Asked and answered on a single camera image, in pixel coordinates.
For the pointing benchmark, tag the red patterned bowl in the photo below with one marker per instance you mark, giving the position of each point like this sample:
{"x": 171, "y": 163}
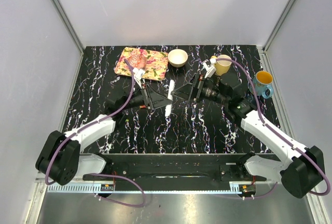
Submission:
{"x": 137, "y": 60}

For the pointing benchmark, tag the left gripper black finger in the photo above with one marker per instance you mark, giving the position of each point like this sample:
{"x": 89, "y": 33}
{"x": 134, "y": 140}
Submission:
{"x": 159, "y": 102}
{"x": 155, "y": 90}

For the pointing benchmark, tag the left aluminium frame post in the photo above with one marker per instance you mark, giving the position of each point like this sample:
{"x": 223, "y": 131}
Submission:
{"x": 68, "y": 25}

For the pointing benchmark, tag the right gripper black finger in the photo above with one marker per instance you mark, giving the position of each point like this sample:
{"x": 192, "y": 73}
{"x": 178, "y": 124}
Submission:
{"x": 193, "y": 81}
{"x": 183, "y": 92}

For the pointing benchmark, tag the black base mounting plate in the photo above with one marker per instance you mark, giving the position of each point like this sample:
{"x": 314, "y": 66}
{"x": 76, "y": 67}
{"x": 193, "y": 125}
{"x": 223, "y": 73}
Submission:
{"x": 175, "y": 172}

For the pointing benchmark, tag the blue mug yellow inside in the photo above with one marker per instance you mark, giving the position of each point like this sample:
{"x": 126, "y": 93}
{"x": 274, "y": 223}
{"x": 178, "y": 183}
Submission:
{"x": 262, "y": 84}

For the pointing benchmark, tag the aluminium frame post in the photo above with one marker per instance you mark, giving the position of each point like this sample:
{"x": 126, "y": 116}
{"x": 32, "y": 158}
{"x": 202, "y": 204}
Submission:
{"x": 68, "y": 25}
{"x": 286, "y": 11}

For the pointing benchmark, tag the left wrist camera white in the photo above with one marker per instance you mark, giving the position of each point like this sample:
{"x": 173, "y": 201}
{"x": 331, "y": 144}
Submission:
{"x": 138, "y": 75}

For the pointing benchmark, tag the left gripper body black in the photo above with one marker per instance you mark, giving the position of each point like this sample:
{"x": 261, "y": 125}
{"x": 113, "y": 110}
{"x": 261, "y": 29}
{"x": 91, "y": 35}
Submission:
{"x": 138, "y": 99}

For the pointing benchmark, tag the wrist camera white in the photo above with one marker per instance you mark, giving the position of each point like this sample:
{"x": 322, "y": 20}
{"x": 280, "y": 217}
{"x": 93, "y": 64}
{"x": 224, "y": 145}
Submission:
{"x": 138, "y": 75}
{"x": 209, "y": 66}

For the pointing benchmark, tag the right aluminium frame post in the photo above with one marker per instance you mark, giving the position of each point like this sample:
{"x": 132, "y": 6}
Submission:
{"x": 286, "y": 11}

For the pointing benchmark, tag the white remote control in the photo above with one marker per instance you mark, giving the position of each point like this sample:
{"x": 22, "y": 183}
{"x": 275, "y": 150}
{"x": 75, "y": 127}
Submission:
{"x": 168, "y": 108}

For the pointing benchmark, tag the cream ceramic bowl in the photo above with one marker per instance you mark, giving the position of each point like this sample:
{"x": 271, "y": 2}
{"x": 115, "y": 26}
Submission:
{"x": 177, "y": 57}

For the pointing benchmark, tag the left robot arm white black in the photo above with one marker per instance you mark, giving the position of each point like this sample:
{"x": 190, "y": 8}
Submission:
{"x": 60, "y": 158}

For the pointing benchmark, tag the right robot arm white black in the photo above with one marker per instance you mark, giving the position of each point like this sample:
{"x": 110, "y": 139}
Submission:
{"x": 298, "y": 168}

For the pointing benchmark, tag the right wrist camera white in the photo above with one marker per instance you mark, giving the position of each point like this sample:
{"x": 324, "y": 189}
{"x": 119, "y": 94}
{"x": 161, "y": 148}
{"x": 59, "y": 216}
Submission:
{"x": 209, "y": 66}

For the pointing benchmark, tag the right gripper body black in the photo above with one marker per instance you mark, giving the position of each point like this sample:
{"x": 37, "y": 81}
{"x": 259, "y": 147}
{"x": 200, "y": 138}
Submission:
{"x": 211, "y": 92}

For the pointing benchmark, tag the floral rectangular tray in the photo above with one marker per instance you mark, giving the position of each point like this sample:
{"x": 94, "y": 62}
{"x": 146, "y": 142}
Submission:
{"x": 154, "y": 63}

